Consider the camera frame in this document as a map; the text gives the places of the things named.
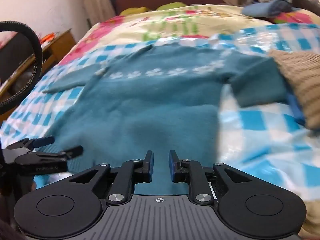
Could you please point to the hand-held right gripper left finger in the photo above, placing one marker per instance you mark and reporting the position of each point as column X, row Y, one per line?
column 150, row 166

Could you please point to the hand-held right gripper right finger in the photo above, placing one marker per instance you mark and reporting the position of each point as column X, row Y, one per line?
column 172, row 166

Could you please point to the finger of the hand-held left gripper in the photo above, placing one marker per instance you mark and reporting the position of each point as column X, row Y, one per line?
column 72, row 152
column 43, row 141

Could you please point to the teal knit sweater white flowers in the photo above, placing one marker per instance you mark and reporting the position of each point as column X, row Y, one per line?
column 140, row 110

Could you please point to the blue folded clothes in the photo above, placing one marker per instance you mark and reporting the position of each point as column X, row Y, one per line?
column 267, row 8

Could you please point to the black box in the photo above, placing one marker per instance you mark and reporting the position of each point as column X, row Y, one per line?
column 15, row 60

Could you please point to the wooden desk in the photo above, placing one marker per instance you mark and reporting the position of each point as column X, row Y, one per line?
column 60, row 42

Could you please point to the orange object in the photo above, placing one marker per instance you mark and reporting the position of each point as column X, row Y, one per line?
column 47, row 37

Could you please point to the pink cloth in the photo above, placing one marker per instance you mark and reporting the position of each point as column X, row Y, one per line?
column 7, row 38

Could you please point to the blue cloth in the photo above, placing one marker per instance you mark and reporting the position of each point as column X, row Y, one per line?
column 296, row 107

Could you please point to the floral cartoon print quilt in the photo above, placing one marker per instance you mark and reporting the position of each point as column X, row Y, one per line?
column 175, row 22

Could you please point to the beige striped knit sweater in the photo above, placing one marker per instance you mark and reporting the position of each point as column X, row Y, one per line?
column 302, row 80

